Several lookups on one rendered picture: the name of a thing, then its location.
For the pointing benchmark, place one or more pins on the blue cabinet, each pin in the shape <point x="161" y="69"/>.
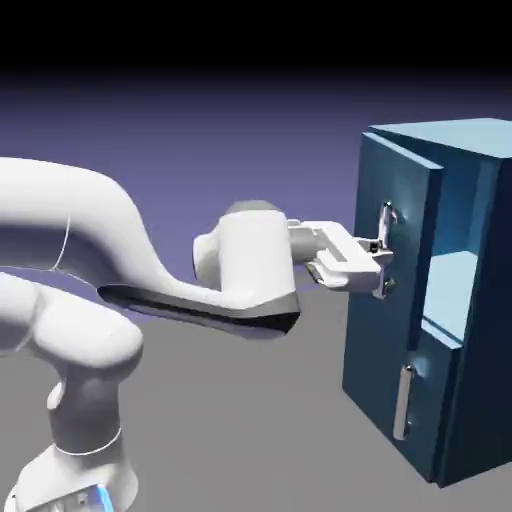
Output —
<point x="480" y="280"/>

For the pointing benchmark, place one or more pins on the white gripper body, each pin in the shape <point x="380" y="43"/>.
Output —
<point x="352" y="264"/>

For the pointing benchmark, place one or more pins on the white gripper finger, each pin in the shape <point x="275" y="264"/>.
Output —
<point x="378" y="248"/>
<point x="380" y="287"/>

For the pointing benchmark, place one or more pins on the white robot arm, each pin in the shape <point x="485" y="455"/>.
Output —
<point x="248" y="256"/>

